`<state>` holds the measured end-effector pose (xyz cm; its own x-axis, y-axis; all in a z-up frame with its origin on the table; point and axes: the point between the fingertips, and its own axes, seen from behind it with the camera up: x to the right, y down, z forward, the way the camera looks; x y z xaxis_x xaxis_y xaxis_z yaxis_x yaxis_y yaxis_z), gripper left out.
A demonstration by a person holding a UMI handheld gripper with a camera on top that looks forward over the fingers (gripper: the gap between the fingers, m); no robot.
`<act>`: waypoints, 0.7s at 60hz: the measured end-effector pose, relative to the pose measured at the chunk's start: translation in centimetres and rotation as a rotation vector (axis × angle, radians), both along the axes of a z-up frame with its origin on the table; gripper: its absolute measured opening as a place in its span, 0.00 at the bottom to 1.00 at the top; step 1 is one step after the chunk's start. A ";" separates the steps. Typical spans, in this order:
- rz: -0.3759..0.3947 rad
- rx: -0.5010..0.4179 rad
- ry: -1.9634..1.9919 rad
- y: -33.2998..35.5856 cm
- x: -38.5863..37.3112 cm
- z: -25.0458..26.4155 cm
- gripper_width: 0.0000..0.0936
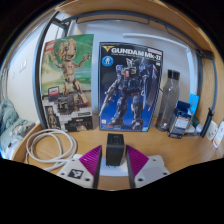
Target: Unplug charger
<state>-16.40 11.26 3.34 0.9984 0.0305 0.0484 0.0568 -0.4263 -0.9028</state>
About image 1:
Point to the clear bottle with dark cap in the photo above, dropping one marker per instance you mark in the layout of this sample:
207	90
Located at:
167	100

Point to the blue robot model kit box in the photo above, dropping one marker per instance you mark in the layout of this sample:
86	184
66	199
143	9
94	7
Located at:
130	86

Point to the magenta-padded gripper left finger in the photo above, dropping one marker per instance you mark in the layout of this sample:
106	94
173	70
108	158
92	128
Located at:
85	168

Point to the teal bedding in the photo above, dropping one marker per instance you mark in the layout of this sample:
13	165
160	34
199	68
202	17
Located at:
8	123

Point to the black handheld tool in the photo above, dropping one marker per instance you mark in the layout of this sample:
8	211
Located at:
206	123

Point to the white glue bottle red cap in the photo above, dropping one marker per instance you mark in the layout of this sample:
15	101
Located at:
219	135

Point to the small blue carton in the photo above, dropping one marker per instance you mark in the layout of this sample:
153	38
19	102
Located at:
180	121

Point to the black charger block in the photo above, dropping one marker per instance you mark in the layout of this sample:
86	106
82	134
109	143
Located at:
115	150

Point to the white power strip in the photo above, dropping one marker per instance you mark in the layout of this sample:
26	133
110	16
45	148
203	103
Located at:
113	170

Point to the green tree figure toy box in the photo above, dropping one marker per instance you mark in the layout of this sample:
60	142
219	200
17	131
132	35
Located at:
68	76

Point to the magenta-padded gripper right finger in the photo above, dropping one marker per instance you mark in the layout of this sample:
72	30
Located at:
146	168

